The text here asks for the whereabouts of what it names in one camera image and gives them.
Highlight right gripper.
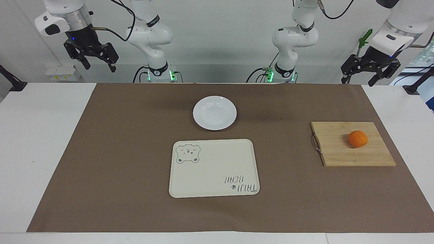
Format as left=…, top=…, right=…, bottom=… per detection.
left=63, top=27, right=119, bottom=73

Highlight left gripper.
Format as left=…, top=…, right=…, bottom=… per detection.
left=340, top=45, right=401, bottom=87

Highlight orange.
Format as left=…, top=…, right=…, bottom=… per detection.
left=348, top=130, right=369, bottom=148

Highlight white round plate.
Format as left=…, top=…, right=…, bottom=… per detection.
left=193, top=96, right=237, bottom=131

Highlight green clamp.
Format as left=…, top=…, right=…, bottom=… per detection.
left=359, top=28, right=373, bottom=48

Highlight white socket box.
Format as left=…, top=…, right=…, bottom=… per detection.
left=45, top=65, right=82, bottom=82

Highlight black stand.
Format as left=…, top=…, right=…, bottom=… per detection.
left=403, top=66, right=434, bottom=95
left=0, top=64, right=28, bottom=92

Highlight wooden cutting board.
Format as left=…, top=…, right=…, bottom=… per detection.
left=310, top=121, right=397, bottom=167

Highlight cream tray with bear print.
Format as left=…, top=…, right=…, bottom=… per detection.
left=169, top=139, right=260, bottom=198

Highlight black cable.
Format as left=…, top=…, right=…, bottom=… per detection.
left=133, top=66, right=150, bottom=83
left=317, top=0, right=355, bottom=20
left=390, top=63, right=434, bottom=86
left=92, top=0, right=137, bottom=42
left=246, top=51, right=280, bottom=83
left=409, top=32, right=434, bottom=48

